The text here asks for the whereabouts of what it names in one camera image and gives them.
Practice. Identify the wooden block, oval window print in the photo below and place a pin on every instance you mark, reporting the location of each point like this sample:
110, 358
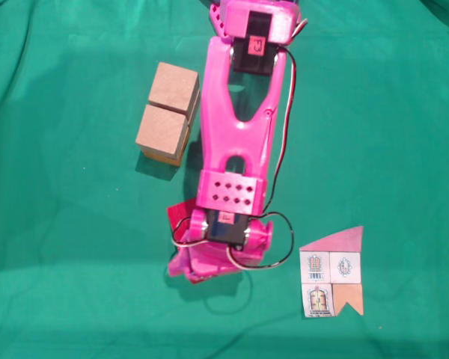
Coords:
161, 129

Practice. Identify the green cloth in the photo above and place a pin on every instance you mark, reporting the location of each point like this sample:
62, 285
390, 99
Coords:
60, 261

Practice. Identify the wooden block, tall window print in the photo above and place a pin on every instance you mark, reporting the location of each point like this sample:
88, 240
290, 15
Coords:
174, 88

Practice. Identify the red wooden wedge roof block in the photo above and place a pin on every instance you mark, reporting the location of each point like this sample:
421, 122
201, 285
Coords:
181, 213

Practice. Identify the paper picture of house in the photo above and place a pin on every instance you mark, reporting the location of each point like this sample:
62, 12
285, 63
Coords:
331, 273

